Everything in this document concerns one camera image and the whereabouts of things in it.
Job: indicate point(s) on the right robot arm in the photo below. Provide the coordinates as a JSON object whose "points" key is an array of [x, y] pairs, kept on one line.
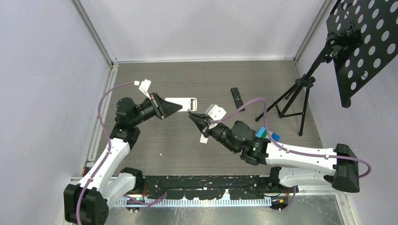
{"points": [[291, 165]]}

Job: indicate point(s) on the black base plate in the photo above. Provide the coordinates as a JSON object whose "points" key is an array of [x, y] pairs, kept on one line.
{"points": [[210, 191]]}

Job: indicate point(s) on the white remote control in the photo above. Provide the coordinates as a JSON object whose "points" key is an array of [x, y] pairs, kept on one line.
{"points": [[184, 102]]}

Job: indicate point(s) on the black remote control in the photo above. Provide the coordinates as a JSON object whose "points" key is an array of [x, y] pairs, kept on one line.
{"points": [[236, 97]]}

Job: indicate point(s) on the aluminium frame rail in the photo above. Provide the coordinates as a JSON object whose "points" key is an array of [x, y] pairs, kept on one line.
{"points": [[128, 190]]}

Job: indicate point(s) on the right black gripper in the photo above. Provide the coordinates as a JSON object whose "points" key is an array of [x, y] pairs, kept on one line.
{"points": [[202, 123]]}

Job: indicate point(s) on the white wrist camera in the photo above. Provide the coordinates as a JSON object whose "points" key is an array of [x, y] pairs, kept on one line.
{"points": [[144, 86], [215, 112]]}

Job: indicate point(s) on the white battery cover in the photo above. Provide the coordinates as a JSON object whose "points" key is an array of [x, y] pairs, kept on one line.
{"points": [[203, 139]]}

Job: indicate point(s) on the black perforated panel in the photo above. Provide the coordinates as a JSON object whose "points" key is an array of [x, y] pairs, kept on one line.
{"points": [[364, 38]]}

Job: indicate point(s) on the blue green striped block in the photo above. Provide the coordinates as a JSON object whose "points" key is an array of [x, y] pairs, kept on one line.
{"points": [[263, 133]]}

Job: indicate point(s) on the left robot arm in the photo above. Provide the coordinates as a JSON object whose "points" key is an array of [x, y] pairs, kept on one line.
{"points": [[108, 155]]}

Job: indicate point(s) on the black tripod stand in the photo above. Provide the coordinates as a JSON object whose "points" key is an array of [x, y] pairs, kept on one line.
{"points": [[298, 90]]}

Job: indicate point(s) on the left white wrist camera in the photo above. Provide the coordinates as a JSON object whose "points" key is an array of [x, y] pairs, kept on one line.
{"points": [[144, 86]]}

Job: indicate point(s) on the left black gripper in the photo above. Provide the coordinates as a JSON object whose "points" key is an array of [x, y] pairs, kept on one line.
{"points": [[161, 108]]}

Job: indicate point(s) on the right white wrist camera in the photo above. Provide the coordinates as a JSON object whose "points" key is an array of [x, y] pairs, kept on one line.
{"points": [[215, 112]]}

